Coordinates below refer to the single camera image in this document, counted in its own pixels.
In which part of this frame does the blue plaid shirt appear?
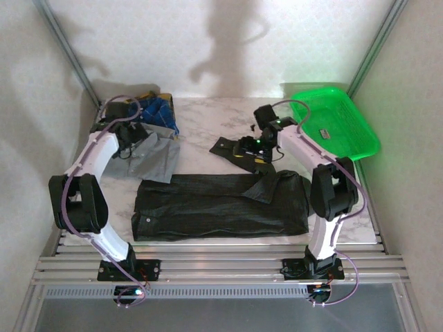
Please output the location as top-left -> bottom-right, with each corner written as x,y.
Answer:
127,96 -> 181,139

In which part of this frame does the grey slotted cable duct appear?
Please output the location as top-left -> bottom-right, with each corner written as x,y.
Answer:
43,285 -> 312,299

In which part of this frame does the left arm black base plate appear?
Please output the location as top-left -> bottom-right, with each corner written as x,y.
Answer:
97,258 -> 162,282

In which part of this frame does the dark pinstripe long sleeve shirt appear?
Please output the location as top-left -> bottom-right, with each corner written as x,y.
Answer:
130,136 -> 311,242

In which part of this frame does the aluminium rail frame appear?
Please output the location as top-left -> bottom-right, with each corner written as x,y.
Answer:
29,233 -> 413,287

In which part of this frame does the green plastic basket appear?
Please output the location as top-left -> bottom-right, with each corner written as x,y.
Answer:
289,86 -> 381,163

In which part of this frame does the grey long sleeve shirt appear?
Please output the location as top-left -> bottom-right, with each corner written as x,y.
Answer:
103,123 -> 181,184

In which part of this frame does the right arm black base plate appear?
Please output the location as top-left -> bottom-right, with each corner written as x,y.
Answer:
280,257 -> 344,280

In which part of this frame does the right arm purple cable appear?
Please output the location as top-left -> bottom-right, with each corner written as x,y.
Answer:
275,99 -> 370,307

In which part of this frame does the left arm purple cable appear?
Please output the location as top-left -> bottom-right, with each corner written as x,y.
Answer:
60,95 -> 148,308

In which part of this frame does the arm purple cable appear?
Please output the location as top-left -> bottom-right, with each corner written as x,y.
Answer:
60,95 -> 148,308
275,99 -> 370,307

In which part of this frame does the aluminium frame post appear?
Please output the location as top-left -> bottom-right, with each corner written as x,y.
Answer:
33,0 -> 104,109
345,0 -> 410,100

